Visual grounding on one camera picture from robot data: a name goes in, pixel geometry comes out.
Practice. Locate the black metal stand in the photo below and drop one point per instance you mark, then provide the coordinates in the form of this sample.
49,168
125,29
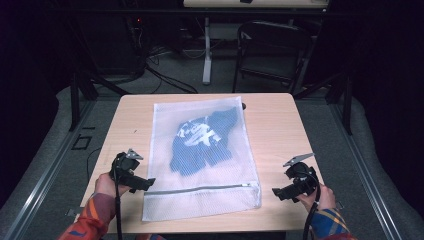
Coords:
75,100
346,100

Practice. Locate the metal table clip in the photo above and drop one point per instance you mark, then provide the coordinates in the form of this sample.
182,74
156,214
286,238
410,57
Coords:
71,212
340,205

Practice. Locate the person's left hand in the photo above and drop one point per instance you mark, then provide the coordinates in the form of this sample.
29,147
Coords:
106,186

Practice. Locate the black folding chair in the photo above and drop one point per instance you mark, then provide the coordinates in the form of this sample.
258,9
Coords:
271,33

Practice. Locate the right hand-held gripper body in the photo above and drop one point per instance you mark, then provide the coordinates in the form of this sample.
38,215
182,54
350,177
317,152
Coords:
303,175

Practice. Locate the white desk leg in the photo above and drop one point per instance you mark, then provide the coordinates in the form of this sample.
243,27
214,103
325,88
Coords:
207,56

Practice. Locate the white desk top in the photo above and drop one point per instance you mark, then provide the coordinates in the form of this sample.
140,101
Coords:
256,3

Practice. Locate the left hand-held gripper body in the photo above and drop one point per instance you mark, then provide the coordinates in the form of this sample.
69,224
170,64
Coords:
124,166

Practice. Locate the aluminium floor rail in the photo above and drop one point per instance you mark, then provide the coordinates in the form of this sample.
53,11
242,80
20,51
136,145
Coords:
366,173
43,180

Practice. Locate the person's right hand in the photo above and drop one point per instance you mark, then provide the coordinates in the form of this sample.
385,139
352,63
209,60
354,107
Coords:
321,200

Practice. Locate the blue printed garment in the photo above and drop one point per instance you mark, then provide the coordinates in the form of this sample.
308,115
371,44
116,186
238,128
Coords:
200,156

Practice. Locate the small black knob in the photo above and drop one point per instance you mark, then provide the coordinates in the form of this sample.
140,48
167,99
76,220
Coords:
244,106

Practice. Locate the white mesh laundry bag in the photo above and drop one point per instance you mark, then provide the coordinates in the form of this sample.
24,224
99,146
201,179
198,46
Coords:
206,203

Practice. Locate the black computer tower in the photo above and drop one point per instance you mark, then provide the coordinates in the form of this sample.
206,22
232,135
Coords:
113,43

